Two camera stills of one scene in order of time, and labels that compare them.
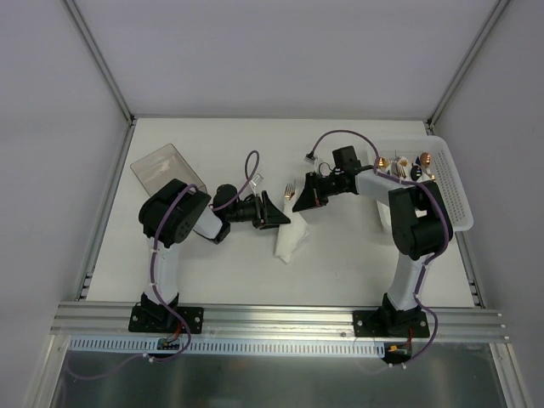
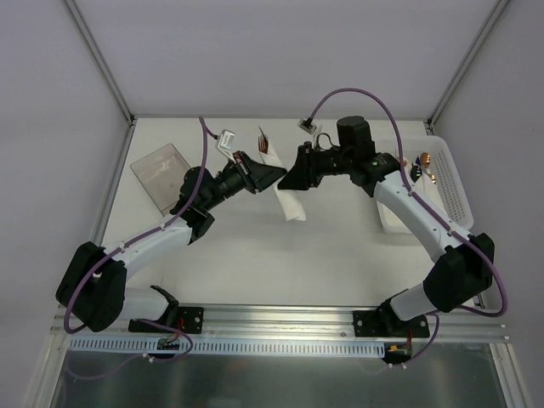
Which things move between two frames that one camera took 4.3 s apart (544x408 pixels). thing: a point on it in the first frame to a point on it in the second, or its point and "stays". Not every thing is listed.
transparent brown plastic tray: (162, 166) stays
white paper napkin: (290, 235) to (290, 199)
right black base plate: (390, 324) stays
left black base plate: (160, 319) stays
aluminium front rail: (86, 320) stays
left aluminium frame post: (101, 62) stays
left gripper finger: (274, 218) to (262, 174)
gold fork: (289, 190) to (263, 142)
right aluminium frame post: (459, 76) stays
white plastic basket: (442, 164) stays
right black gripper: (315, 190) to (310, 164)
